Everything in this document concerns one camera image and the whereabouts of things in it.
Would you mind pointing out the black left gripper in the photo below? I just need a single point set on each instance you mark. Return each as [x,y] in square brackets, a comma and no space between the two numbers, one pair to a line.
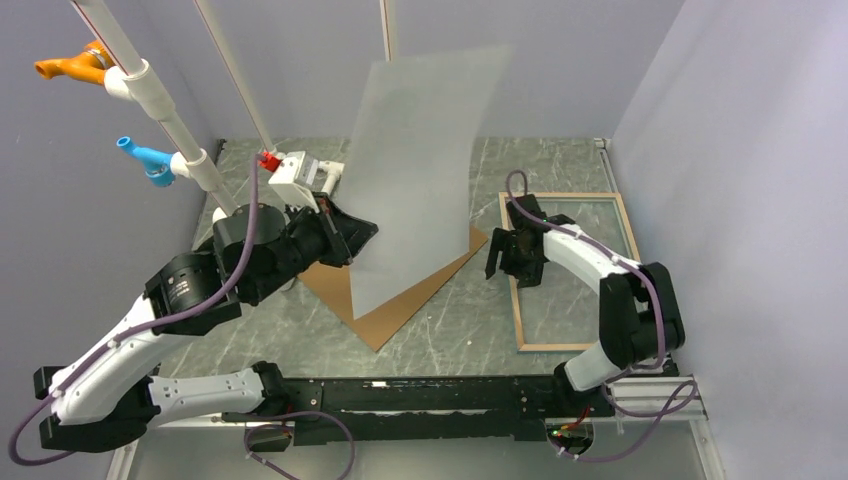
[344,234]

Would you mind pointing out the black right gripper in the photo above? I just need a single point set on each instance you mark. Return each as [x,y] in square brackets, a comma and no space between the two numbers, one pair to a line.
[528,276]

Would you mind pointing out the wooden frame backing board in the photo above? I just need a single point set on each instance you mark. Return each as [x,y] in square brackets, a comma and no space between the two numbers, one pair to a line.
[333,287]

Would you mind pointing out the colourful photo poster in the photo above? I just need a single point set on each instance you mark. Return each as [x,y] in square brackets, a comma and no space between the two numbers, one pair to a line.
[408,166]

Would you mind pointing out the wooden picture frame with glass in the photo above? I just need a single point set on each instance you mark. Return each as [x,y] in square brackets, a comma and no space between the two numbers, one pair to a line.
[561,314]

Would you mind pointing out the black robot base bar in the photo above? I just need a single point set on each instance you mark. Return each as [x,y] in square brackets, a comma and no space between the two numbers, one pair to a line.
[522,407]

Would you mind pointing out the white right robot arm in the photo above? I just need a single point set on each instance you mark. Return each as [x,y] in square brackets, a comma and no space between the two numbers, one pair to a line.
[639,320]

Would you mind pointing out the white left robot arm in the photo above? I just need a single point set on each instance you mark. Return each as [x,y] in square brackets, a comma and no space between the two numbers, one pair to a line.
[112,396]

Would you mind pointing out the blue plastic hook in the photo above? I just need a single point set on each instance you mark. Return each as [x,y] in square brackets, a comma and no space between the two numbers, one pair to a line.
[156,164]

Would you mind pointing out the white PVC pipe rack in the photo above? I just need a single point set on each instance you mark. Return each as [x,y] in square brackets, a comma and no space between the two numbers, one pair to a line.
[294,69]

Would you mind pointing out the orange plastic hook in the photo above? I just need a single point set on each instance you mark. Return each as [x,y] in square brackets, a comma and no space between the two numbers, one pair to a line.
[89,66]

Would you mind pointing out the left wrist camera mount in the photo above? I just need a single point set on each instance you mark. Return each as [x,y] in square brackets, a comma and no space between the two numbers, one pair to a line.
[289,177]

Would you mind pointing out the aluminium rail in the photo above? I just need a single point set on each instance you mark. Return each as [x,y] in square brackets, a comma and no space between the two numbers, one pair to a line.
[641,397]

